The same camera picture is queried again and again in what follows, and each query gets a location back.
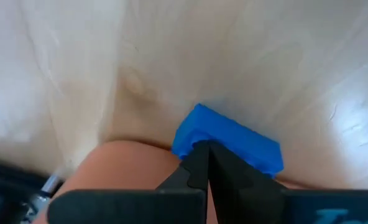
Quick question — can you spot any blue toy brick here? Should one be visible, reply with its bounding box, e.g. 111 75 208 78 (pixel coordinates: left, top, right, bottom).
170 103 285 179

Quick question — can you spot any orange plastic bin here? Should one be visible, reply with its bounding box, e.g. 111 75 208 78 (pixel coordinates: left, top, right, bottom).
31 139 312 224

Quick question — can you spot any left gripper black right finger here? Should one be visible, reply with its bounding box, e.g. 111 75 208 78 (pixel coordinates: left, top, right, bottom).
207 141 368 224

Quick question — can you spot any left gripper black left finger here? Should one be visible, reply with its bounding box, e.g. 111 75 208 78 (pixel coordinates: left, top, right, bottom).
47 141 210 224

